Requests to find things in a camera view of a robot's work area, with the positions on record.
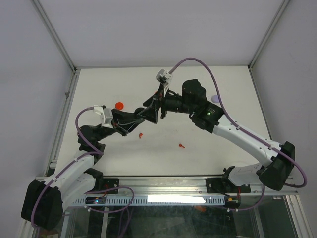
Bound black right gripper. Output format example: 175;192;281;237
137;83;196;124

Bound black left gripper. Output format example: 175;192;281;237
95;109;143;142

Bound black earbud charging case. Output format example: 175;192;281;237
134;107;144;115

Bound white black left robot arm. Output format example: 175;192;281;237
21;106;145;231

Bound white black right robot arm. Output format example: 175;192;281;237
135;79;295;192

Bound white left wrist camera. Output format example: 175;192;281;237
93;105;113;128

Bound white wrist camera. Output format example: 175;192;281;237
156;69;173;93
93;105;113;128

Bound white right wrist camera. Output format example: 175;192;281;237
156;69;173;93

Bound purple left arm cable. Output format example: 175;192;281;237
31;106;105;228

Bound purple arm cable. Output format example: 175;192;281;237
169;57;308;213
31;106;105;228

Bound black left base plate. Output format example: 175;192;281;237
102;177;119;195

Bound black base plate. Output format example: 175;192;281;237
205;178;251;195
102;177;119;195

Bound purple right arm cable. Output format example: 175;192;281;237
169;57;308;213

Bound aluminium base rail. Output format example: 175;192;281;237
33;175;297;198

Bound grey slotted cable tray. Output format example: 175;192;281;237
71;195;225;207

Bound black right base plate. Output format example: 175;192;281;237
205;178;251;195

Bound aluminium frame post left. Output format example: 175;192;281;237
30;0;76;71

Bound aluminium frame post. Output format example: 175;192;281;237
30;0;76;71
248;0;291;72

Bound aluminium frame post right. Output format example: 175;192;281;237
248;0;291;72

